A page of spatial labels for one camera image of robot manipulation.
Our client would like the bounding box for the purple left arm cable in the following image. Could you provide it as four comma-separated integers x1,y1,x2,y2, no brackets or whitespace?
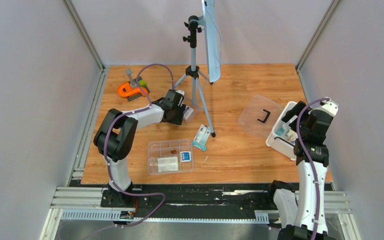
54,63,175,240

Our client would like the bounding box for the blue square alcohol pad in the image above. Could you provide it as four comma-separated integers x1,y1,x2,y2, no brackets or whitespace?
180,151,192,163

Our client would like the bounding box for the white boxed gauze pack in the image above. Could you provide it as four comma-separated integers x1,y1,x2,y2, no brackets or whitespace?
183,105,196,122

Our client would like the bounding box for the clear compartment tray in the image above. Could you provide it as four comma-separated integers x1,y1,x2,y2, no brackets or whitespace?
146,139,195,175

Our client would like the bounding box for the white gauze pad packet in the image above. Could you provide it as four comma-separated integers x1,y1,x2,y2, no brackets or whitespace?
157,156,179,173

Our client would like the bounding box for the white tablet panel on tripod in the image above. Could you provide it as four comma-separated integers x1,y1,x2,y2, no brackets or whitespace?
201,0,222,84

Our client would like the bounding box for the long white teal packet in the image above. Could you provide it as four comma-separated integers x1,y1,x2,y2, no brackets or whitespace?
191,124,211,152

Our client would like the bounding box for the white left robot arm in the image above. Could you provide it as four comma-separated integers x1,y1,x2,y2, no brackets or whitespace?
93,89,186,207

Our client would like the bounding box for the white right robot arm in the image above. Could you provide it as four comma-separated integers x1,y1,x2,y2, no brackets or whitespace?
265,97,338,240

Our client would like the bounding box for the clear plastic lid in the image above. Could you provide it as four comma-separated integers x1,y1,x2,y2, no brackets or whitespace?
236,95,284,141

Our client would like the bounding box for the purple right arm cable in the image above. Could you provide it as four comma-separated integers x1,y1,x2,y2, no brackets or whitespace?
266,96,332,240

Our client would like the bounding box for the blue edged clear sachet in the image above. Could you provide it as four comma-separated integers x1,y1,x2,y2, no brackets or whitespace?
275,121,291,139

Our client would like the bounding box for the orange grey toy fixture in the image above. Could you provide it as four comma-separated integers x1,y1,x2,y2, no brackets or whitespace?
116,68,150,102

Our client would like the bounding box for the white plastic box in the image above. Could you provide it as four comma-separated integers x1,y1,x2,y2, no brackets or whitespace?
265,101,297,161

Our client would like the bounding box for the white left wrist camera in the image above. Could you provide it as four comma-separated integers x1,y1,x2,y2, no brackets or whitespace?
175,90,185,99

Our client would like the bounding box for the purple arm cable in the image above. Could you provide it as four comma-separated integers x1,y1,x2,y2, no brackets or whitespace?
54,63,175,240
266,96,332,240

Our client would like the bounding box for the grey tripod stand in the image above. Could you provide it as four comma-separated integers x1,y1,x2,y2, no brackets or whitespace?
174,15,216,138

